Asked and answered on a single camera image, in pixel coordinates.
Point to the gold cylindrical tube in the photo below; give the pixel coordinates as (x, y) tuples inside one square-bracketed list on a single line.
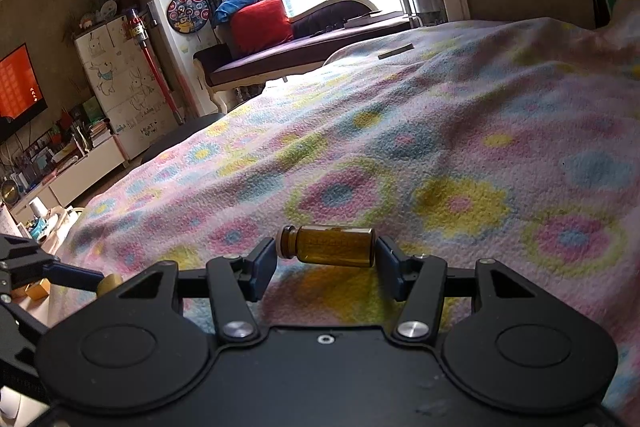
[(108, 283)]

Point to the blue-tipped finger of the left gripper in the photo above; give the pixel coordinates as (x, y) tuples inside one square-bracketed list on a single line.
[(69, 276)]

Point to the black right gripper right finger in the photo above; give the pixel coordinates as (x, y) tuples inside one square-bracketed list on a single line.
[(421, 284)]

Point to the floral fleece blanket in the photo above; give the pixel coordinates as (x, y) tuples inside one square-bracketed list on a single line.
[(515, 141)]

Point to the dark flat remote on bed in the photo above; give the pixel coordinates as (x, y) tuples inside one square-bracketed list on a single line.
[(396, 51)]

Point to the blue cloth bundle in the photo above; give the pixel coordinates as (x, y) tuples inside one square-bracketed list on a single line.
[(228, 8)]

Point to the small gold box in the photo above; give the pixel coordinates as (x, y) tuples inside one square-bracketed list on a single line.
[(39, 290)]

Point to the purple chaise lounge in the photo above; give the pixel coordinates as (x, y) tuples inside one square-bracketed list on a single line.
[(317, 33)]

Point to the white low tv console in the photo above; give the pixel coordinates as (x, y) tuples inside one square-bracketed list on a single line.
[(73, 181)]

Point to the red cushion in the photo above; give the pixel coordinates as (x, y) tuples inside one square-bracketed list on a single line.
[(260, 26)]

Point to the white cabinet with drawings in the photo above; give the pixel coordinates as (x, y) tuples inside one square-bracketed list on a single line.
[(124, 86)]

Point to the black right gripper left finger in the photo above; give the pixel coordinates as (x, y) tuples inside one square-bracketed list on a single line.
[(229, 283)]

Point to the amber glass vial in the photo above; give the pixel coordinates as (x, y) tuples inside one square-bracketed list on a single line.
[(324, 245)]

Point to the red stick vacuum cleaner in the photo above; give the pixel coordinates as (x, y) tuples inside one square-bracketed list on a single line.
[(140, 35)]

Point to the wall television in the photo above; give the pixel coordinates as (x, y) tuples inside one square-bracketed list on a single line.
[(21, 99)]

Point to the round colourful dartboard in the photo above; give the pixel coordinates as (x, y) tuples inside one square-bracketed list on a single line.
[(188, 16)]

